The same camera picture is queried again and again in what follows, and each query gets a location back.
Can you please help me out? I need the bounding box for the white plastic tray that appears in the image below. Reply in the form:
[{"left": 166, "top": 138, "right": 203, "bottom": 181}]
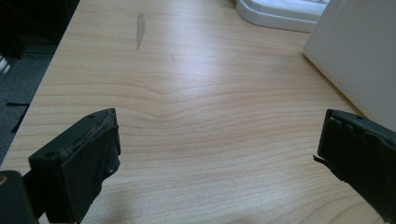
[{"left": 234, "top": 0, "right": 331, "bottom": 35}]

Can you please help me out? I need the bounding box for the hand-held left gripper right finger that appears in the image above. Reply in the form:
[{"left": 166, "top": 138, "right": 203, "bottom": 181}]
[{"left": 313, "top": 108, "right": 396, "bottom": 224}]

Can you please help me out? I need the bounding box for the white flat box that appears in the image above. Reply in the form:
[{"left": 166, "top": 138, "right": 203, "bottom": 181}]
[{"left": 303, "top": 0, "right": 396, "bottom": 133}]

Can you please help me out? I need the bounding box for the dark furniture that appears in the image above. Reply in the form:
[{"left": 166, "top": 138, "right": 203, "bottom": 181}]
[{"left": 0, "top": 0, "right": 81, "bottom": 60}]

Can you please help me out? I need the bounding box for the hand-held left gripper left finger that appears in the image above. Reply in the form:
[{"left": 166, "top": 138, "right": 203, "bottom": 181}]
[{"left": 27, "top": 107, "right": 121, "bottom": 224}]

